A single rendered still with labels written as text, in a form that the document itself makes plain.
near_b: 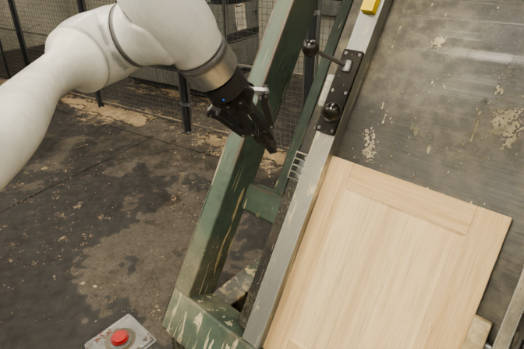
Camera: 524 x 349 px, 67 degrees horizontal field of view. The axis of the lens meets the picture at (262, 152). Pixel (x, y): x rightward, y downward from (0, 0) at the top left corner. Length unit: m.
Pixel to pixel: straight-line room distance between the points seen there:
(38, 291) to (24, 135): 2.36
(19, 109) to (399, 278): 0.73
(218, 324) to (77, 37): 0.75
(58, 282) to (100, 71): 2.18
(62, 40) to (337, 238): 0.66
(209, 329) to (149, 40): 0.75
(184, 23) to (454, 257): 0.64
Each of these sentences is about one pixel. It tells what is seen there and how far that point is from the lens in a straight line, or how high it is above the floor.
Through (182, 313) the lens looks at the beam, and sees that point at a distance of 1.17.
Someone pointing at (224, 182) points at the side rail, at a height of 1.18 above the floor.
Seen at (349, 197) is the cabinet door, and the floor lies 1.24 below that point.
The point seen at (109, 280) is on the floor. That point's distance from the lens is 2.63.
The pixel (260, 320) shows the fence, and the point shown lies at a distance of 1.02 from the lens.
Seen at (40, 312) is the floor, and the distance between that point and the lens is 2.59.
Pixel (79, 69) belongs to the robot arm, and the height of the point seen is 1.58.
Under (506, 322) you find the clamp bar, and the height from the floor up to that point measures 1.19.
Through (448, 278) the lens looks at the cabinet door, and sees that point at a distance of 0.86.
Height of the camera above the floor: 1.73
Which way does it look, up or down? 27 degrees down
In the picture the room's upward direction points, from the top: straight up
